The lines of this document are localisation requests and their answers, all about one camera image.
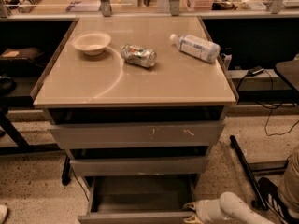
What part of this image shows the grey middle drawer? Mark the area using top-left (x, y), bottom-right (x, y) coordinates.
top-left (70, 157), bottom-right (208, 176)

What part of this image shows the black bag on shelf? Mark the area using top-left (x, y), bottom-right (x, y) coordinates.
top-left (0, 48), bottom-right (45, 77)

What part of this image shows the grey drawer cabinet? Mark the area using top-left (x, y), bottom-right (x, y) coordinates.
top-left (30, 15), bottom-right (240, 185)

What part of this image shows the black floor cable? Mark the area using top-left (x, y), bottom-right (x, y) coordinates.
top-left (70, 171), bottom-right (92, 203)

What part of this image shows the black floor bar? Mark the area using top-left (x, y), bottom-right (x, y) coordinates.
top-left (230, 135), bottom-right (268, 211)

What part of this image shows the clear plastic water bottle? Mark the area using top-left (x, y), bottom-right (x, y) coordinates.
top-left (170, 34), bottom-right (221, 63)

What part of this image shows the grey top drawer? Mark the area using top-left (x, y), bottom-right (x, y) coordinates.
top-left (50, 121), bottom-right (224, 149)

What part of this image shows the black and white sneaker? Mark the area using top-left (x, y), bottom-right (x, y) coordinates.
top-left (258, 177), bottom-right (299, 224)

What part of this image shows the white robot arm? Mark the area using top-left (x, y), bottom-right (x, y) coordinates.
top-left (184, 192), bottom-right (274, 224)

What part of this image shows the crushed soda can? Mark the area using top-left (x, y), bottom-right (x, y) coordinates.
top-left (121, 44), bottom-right (157, 68)

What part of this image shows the black power adapter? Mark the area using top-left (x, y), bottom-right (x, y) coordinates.
top-left (247, 66), bottom-right (264, 77)

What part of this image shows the white paper bowl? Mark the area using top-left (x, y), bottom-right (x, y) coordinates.
top-left (72, 32), bottom-right (111, 56)

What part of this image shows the black cable right floor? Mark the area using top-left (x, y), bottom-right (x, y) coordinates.
top-left (235, 68), bottom-right (299, 137)

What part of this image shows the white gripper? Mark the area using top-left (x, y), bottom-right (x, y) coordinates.
top-left (183, 199), bottom-right (222, 224)

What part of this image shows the grey drawer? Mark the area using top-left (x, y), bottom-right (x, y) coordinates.
top-left (50, 121), bottom-right (224, 149)
top-left (70, 157), bottom-right (208, 176)
top-left (78, 175), bottom-right (194, 224)

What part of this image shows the white shoe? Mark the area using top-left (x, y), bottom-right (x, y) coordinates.
top-left (0, 205), bottom-right (8, 224)

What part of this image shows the grey bottom drawer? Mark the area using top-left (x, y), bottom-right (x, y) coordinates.
top-left (78, 175), bottom-right (194, 224)

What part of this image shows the beige trouser leg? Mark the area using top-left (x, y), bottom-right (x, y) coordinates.
top-left (278, 147), bottom-right (299, 218)

